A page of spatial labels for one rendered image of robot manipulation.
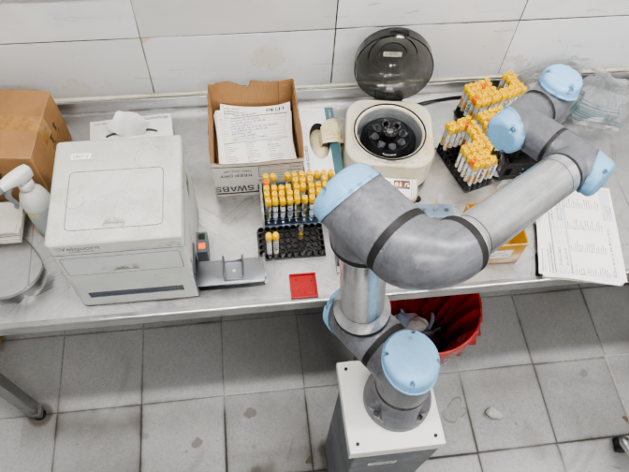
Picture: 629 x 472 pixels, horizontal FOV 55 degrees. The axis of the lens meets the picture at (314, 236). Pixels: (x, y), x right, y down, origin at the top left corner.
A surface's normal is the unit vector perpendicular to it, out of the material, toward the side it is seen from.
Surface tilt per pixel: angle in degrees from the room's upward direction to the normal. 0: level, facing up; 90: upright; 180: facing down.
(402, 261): 51
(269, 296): 0
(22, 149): 1
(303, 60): 90
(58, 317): 0
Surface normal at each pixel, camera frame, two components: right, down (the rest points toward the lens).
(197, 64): 0.11, 0.86
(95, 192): 0.04, -0.51
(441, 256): 0.24, 0.07
